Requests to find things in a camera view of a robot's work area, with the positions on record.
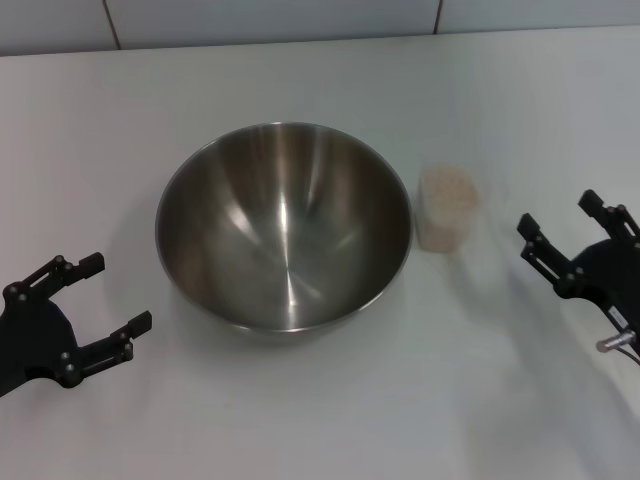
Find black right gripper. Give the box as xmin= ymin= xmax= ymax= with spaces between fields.
xmin=516 ymin=188 xmax=640 ymax=335

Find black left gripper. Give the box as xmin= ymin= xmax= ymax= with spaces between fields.
xmin=0 ymin=252 xmax=153 ymax=400

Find clear plastic cup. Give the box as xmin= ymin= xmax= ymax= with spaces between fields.
xmin=417 ymin=163 xmax=483 ymax=254

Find white rice grains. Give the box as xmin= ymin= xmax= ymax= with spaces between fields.
xmin=422 ymin=166 xmax=481 ymax=251

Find stainless steel mixing bowl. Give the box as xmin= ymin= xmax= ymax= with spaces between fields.
xmin=154 ymin=119 xmax=415 ymax=346

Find right gripper silver connector plug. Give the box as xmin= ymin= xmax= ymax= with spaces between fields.
xmin=595 ymin=329 xmax=640 ymax=364

